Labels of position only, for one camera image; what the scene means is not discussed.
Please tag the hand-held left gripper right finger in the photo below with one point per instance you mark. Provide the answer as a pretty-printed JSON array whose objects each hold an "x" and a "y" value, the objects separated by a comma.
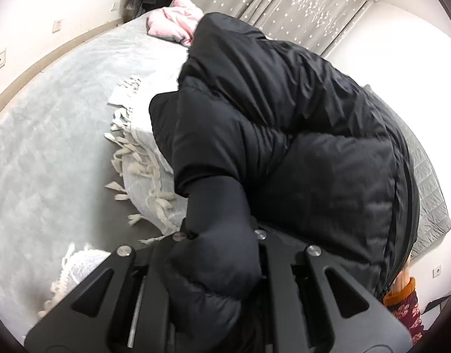
[{"x": 299, "y": 264}]

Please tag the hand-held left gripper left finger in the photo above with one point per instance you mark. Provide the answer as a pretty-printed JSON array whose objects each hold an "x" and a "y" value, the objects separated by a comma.
[{"x": 137, "y": 264}]

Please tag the black puffer jacket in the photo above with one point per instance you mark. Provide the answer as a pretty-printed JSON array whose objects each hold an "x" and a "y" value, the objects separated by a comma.
[{"x": 284, "y": 136}]

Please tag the person's right forearm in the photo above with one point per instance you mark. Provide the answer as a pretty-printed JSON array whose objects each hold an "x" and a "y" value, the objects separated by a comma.
[{"x": 405, "y": 309}]

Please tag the light grey fringed throw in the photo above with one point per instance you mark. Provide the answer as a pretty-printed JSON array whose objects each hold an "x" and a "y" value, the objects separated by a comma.
[{"x": 144, "y": 161}]

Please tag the grey quilted headboard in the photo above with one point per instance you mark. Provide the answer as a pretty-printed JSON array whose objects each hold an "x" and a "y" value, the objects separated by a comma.
[{"x": 427, "y": 191}]

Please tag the pink fleece blanket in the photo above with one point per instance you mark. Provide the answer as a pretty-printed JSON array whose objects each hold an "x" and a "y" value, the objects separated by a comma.
[{"x": 174, "y": 22}]

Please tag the grey star-print curtain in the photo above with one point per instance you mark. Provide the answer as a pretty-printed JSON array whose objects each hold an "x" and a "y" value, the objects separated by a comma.
[{"x": 302, "y": 11}]

